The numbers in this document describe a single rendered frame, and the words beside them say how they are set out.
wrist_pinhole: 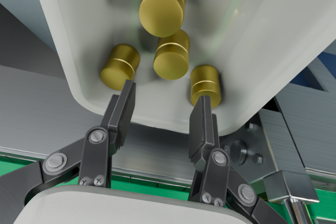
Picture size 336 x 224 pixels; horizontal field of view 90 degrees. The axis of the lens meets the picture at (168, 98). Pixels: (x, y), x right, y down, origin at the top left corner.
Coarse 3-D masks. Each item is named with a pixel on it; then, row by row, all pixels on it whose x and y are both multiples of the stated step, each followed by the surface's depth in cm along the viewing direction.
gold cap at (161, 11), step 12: (144, 0) 12; (156, 0) 12; (168, 0) 12; (180, 0) 12; (144, 12) 12; (156, 12) 12; (168, 12) 12; (180, 12) 12; (144, 24) 13; (156, 24) 13; (168, 24) 13; (180, 24) 13
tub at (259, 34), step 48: (48, 0) 10; (96, 0) 14; (192, 0) 15; (240, 0) 15; (288, 0) 12; (96, 48) 16; (144, 48) 20; (192, 48) 19; (240, 48) 18; (288, 48) 12; (96, 96) 18; (144, 96) 20; (240, 96) 16
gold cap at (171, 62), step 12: (168, 36) 16; (180, 36) 17; (156, 48) 17; (168, 48) 15; (180, 48) 15; (156, 60) 15; (168, 60) 15; (180, 60) 15; (156, 72) 17; (168, 72) 16; (180, 72) 16
